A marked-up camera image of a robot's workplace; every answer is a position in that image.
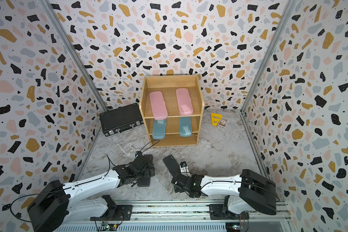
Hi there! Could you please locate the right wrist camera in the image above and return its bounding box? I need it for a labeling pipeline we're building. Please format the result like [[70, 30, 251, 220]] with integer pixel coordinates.
[[180, 161, 188, 173]]

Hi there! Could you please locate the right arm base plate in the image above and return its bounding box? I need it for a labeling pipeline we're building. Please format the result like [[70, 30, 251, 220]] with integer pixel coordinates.
[[209, 204, 249, 221]]

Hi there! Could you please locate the black pencil case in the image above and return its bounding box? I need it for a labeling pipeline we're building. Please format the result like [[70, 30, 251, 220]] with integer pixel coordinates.
[[163, 155, 181, 178], [137, 154, 155, 188]]

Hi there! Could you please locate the teal pencil case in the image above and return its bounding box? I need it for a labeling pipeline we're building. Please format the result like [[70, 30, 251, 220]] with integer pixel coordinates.
[[152, 119, 166, 140], [179, 117, 192, 137]]

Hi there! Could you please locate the small card box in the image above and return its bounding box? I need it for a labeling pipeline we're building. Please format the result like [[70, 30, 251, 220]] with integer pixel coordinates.
[[218, 118, 228, 128]]

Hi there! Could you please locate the black briefcase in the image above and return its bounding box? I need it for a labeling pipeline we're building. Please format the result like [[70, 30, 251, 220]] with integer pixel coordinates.
[[100, 103, 144, 137]]

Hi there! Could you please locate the pink pencil case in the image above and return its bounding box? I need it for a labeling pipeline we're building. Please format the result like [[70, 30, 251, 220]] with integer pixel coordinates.
[[176, 88, 193, 116], [149, 91, 168, 121]]

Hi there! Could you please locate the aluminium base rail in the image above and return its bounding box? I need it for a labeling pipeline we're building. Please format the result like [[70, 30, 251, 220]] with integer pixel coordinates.
[[56, 200, 296, 232]]

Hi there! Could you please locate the wooden three-tier shelf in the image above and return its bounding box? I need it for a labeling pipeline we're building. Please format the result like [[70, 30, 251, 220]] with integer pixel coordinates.
[[139, 75, 205, 148]]

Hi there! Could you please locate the yellow triangular packet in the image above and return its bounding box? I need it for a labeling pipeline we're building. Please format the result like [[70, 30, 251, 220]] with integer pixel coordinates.
[[211, 113, 222, 127]]

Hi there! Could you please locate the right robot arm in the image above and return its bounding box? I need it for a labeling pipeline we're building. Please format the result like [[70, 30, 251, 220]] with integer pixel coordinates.
[[171, 169, 278, 216]]

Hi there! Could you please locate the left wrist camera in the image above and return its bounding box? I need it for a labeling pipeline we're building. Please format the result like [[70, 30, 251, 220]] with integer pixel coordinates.
[[135, 151, 143, 158]]

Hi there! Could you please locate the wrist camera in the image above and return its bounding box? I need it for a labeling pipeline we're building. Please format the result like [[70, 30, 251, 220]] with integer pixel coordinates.
[[180, 161, 188, 173], [135, 151, 143, 158]]

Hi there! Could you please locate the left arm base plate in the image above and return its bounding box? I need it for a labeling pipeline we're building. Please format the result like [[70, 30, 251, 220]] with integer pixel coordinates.
[[90, 205, 133, 221]]

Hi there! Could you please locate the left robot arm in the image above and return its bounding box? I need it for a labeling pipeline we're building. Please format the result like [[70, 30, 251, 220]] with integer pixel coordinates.
[[27, 154, 155, 232]]

